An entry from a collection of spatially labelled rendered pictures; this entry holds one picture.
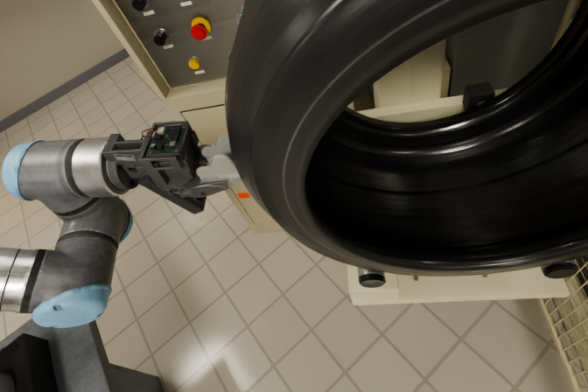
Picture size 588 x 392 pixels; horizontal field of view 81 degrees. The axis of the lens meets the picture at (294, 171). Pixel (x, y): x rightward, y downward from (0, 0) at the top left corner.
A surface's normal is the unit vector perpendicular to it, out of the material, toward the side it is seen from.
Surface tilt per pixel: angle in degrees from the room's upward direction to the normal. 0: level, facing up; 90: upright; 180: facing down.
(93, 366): 0
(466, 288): 0
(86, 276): 50
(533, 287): 0
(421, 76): 90
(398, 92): 90
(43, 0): 90
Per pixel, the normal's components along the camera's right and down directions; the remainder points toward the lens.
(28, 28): 0.60, 0.52
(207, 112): -0.04, 0.79
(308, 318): -0.24, -0.61
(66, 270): 0.54, -0.52
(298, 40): -0.62, 0.25
